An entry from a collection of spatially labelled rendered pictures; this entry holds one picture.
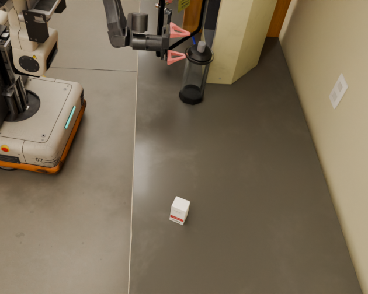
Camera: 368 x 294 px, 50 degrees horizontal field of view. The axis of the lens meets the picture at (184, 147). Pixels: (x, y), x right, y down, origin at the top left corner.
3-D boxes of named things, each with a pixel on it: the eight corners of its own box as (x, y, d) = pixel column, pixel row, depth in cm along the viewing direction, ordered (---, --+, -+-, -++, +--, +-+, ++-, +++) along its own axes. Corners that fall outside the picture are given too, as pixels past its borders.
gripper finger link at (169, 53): (188, 51, 142) (163, 49, 141) (186, 66, 147) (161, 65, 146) (188, 39, 146) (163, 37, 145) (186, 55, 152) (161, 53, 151)
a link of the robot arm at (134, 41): (129, 48, 145) (129, 51, 140) (129, 28, 143) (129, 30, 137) (148, 49, 146) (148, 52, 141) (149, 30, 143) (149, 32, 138)
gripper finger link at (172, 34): (191, 34, 137) (164, 32, 135) (188, 51, 142) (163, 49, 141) (190, 23, 141) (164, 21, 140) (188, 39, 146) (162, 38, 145)
